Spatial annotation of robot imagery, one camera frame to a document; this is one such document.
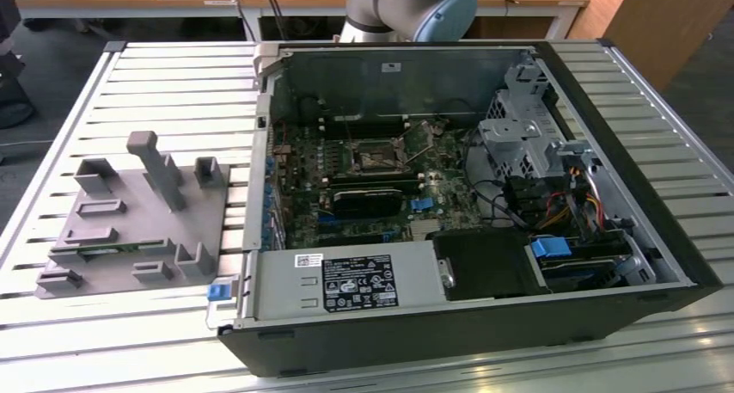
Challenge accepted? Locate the black RAM slot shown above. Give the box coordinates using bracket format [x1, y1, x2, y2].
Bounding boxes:
[330, 181, 421, 192]
[323, 116, 406, 130]
[327, 174, 419, 184]
[324, 127, 407, 139]

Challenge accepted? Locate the CPU socket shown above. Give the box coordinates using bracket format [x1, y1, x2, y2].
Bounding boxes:
[348, 139, 413, 175]

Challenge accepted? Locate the black graphics card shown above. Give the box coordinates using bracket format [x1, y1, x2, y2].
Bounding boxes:
[330, 187, 406, 220]

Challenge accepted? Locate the thin locking lever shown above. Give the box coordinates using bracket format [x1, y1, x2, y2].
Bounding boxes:
[409, 144, 439, 165]

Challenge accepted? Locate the silver chipset heat sink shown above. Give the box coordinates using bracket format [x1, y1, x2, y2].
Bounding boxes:
[410, 219, 443, 239]

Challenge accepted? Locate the green motherboard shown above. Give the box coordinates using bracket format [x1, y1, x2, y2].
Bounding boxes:
[266, 117, 501, 250]

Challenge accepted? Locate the metal socket cover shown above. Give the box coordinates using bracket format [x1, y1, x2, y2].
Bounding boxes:
[401, 118, 447, 153]

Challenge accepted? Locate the black rating label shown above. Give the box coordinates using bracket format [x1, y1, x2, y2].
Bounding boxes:
[320, 255, 401, 313]

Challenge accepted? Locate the metal drive cage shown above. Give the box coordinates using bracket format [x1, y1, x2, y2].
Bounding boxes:
[478, 64, 603, 183]

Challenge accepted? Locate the black plastic shroud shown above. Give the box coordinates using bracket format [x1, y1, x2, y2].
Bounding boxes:
[429, 229, 551, 302]

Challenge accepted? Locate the silver power supply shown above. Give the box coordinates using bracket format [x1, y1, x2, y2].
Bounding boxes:
[251, 249, 449, 321]

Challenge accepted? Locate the blue disk carrier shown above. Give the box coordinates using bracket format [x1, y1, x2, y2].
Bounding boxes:
[530, 236, 574, 263]

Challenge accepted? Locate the black PC case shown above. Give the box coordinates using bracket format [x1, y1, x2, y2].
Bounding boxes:
[216, 39, 725, 379]

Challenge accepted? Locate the grey parts rack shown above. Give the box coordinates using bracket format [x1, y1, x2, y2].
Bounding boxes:
[34, 130, 234, 302]

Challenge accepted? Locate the black disk drive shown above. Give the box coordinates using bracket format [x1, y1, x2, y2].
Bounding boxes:
[538, 255, 626, 292]

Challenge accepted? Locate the green RAM stick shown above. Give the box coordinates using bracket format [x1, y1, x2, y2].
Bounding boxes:
[78, 240, 167, 255]

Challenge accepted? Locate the wooden cabinet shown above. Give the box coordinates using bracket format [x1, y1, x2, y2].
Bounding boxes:
[567, 0, 734, 91]

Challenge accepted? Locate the dark upright object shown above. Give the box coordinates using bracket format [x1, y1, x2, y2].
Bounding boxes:
[0, 0, 28, 78]

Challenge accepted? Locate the black looped wire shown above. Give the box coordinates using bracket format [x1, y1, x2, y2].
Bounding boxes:
[467, 180, 534, 230]

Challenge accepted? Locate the coloured wire bundle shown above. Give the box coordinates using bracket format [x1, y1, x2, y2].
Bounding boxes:
[538, 164, 609, 239]

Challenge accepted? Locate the wooden desk white frame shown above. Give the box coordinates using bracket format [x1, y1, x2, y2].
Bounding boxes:
[11, 0, 591, 41]

